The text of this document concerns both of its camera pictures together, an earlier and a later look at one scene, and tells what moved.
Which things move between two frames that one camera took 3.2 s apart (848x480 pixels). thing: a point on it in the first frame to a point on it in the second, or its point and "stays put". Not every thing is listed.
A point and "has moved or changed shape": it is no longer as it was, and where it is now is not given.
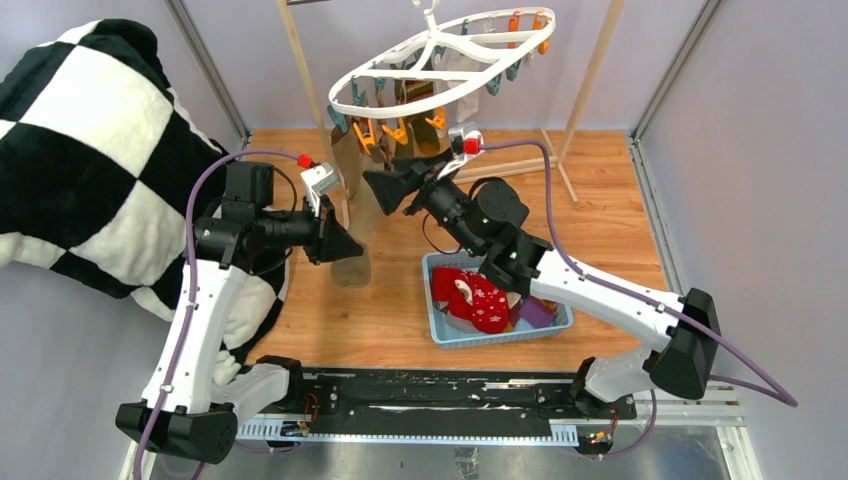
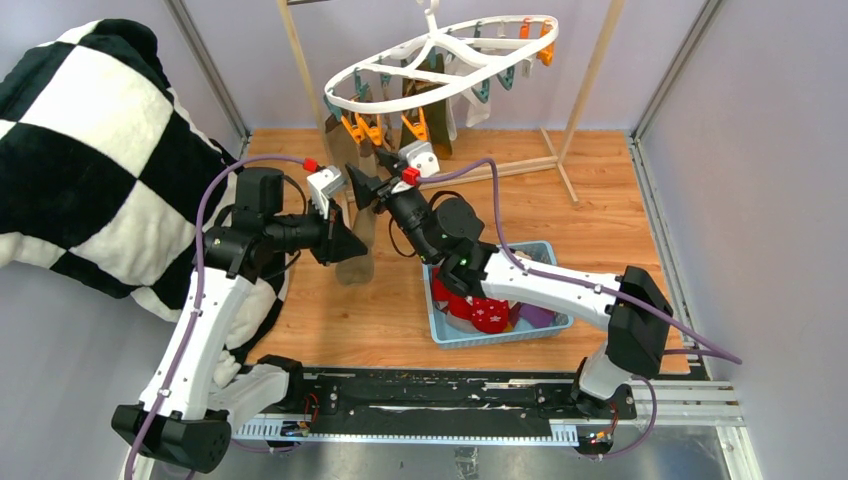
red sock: x=445 y=290 stays put
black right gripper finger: x=392 y=187 to x=366 y=188
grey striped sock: x=459 y=324 stays put
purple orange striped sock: x=538 y=312 stays put
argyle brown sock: x=383 y=145 has moved or changed shape
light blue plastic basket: x=448 y=337 stays put
